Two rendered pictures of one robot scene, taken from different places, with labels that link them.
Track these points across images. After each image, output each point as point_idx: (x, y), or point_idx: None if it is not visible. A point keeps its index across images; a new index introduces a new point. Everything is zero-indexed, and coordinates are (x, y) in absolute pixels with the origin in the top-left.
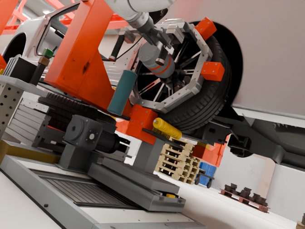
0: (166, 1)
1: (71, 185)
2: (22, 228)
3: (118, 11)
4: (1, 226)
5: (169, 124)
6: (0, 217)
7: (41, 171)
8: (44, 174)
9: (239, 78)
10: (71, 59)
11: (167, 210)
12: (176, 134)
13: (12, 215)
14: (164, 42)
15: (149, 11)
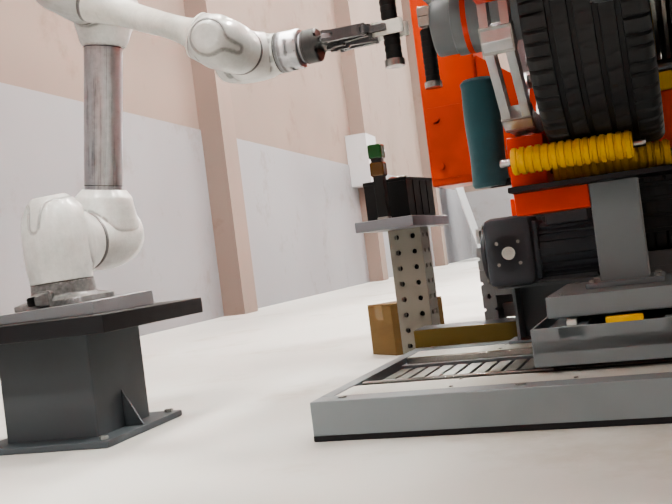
0: (211, 57)
1: (468, 366)
2: (291, 424)
3: (258, 80)
4: (272, 424)
5: (551, 145)
6: (287, 419)
7: (426, 356)
8: (431, 360)
9: None
10: (431, 124)
11: (630, 357)
12: (600, 152)
13: (307, 416)
14: (360, 36)
15: (239, 67)
